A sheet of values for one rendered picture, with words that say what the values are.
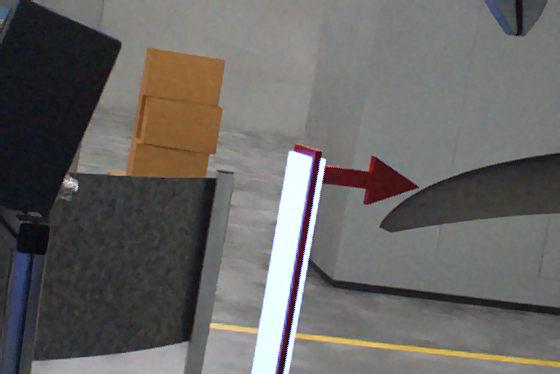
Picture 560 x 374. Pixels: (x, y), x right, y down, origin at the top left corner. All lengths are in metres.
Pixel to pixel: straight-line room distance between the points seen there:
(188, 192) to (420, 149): 4.28
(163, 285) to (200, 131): 6.06
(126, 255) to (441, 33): 4.53
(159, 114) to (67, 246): 6.24
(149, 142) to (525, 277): 3.08
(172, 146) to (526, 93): 2.91
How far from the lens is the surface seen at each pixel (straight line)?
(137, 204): 2.48
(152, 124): 8.59
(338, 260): 6.76
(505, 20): 0.63
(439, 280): 6.97
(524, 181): 0.58
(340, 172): 0.54
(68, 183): 1.13
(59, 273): 2.38
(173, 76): 8.58
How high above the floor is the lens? 1.23
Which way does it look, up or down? 6 degrees down
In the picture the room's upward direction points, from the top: 10 degrees clockwise
